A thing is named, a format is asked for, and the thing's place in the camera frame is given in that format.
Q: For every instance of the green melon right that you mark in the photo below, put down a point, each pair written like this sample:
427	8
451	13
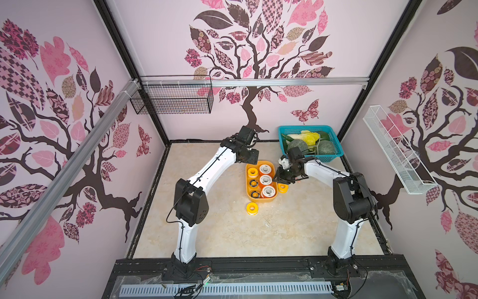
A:
326	147

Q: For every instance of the white slotted cable duct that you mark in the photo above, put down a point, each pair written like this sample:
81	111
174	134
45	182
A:
214	289

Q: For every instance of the green melon left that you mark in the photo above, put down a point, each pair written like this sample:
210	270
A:
302	145

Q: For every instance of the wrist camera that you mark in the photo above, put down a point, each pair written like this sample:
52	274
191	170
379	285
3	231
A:
247	136
293	156

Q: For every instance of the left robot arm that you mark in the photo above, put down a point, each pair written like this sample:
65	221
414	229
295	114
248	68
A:
190	198

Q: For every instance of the green melon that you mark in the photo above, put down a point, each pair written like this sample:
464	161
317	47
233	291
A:
326	147
302	145

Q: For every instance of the yellow plastic storage box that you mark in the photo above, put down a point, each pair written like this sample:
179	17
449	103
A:
260	187

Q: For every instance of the teal plastic basket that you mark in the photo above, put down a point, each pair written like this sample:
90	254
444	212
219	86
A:
289	133

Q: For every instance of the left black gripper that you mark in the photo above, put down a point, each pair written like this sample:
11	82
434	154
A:
251	159

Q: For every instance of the yellow black tape roll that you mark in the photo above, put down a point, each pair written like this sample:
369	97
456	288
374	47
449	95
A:
253	183
255	194

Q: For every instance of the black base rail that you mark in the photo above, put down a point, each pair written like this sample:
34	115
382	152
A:
369	277

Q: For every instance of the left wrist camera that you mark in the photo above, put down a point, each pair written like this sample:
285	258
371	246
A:
247	136

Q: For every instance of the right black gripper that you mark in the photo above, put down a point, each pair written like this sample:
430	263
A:
285	174

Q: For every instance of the black wire wall basket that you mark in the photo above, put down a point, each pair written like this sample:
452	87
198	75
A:
178	94

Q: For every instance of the orange tape roll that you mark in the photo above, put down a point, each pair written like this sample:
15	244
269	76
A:
265	180
268	192
265	169

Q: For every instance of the white wire wall shelf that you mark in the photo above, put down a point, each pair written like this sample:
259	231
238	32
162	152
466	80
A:
403	157

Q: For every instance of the yellow tape roll bottom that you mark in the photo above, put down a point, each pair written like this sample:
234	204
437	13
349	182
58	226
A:
253	173

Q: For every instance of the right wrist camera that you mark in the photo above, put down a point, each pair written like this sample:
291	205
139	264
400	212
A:
293	156

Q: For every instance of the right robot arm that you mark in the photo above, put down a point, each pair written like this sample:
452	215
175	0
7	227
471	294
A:
353	203

